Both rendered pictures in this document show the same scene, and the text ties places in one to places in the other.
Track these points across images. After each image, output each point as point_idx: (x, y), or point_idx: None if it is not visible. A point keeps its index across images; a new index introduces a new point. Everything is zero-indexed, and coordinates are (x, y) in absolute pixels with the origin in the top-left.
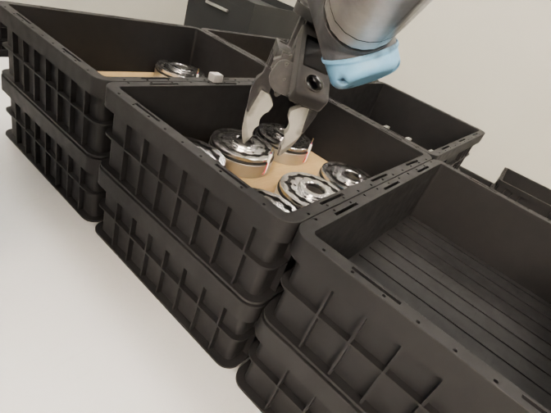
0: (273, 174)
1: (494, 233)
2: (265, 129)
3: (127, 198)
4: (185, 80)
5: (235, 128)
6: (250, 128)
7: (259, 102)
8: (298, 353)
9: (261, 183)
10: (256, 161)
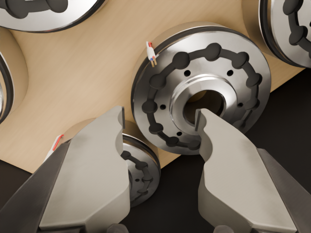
0: (122, 66)
1: None
2: (145, 180)
3: None
4: None
5: (196, 165)
6: (216, 121)
7: (256, 182)
8: None
9: (152, 15)
10: (182, 36)
